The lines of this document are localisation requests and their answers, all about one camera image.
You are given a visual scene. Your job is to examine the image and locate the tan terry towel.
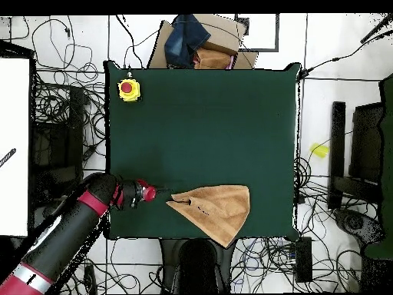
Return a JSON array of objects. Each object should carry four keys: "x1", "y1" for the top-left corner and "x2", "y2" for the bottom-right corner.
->
[{"x1": 165, "y1": 184, "x2": 251, "y2": 249}]

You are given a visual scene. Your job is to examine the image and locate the small yellow floor item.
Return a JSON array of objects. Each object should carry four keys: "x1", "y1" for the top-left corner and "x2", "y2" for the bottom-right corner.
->
[{"x1": 309, "y1": 142, "x2": 330, "y2": 160}]

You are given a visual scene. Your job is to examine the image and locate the dark green table cloth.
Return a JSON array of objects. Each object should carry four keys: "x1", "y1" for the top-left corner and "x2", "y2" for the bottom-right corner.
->
[{"x1": 103, "y1": 60, "x2": 302, "y2": 242}]

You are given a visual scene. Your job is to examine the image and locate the dark grey stand base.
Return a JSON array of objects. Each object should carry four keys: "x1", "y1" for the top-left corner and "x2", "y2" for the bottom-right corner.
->
[
  {"x1": 334, "y1": 208, "x2": 385, "y2": 247},
  {"x1": 31, "y1": 199, "x2": 73, "y2": 231}
]

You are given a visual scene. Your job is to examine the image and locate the black equipment rack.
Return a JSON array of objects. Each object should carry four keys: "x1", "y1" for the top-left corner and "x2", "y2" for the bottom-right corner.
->
[{"x1": 30, "y1": 85, "x2": 85, "y2": 204}]

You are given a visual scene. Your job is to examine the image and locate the yellow emergency stop button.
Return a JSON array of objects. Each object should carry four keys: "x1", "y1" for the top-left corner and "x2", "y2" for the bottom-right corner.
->
[{"x1": 117, "y1": 71, "x2": 142, "y2": 103}]

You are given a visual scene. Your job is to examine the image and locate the orange-brown folded cloth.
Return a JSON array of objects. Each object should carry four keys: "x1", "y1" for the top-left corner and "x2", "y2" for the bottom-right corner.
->
[{"x1": 193, "y1": 47, "x2": 233, "y2": 70}]

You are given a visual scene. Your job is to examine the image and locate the white board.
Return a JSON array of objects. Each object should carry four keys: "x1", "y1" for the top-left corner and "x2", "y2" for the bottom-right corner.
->
[{"x1": 0, "y1": 58, "x2": 31, "y2": 237}]

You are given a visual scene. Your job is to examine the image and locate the black striped rod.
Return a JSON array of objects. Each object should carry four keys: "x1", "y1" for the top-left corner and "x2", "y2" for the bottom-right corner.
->
[{"x1": 0, "y1": 147, "x2": 17, "y2": 168}]

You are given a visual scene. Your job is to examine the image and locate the blue denim jeans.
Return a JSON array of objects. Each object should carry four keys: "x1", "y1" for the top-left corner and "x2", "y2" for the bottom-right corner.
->
[{"x1": 163, "y1": 14, "x2": 212, "y2": 69}]

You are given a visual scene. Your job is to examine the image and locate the black power box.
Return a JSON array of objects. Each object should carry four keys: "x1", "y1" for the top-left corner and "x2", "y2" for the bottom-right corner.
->
[{"x1": 295, "y1": 236, "x2": 313, "y2": 283}]

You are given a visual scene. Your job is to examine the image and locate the brown cardboard box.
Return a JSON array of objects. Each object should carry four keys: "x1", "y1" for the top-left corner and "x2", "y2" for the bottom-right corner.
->
[{"x1": 147, "y1": 13, "x2": 259, "y2": 70}]

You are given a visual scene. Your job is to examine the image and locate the black floor bar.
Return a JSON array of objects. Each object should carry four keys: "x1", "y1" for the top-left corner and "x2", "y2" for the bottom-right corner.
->
[{"x1": 327, "y1": 101, "x2": 346, "y2": 211}]

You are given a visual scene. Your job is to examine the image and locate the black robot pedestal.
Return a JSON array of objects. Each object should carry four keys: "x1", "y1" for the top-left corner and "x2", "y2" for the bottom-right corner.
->
[{"x1": 159, "y1": 237, "x2": 238, "y2": 294}]

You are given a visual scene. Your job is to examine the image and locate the black cable bundle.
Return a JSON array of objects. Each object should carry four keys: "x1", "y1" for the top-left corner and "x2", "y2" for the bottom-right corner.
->
[
  {"x1": 31, "y1": 62, "x2": 107, "y2": 154},
  {"x1": 294, "y1": 156, "x2": 378, "y2": 222}
]

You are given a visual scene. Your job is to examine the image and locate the cable tangle beside pedestal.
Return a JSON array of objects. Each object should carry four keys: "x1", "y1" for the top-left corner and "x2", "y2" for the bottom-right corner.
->
[{"x1": 231, "y1": 237, "x2": 297, "y2": 293}]

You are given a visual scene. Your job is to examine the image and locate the black emergency stop cable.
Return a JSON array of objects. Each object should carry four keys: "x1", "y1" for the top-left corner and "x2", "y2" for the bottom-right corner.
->
[{"x1": 114, "y1": 14, "x2": 145, "y2": 70}]

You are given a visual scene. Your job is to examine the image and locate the black square frame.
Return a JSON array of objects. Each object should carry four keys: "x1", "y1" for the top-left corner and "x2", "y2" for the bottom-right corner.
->
[{"x1": 234, "y1": 13, "x2": 280, "y2": 52}]

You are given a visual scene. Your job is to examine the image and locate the black stand frame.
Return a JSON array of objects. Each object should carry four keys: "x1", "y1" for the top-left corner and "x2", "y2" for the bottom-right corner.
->
[{"x1": 349, "y1": 102, "x2": 385, "y2": 185}]

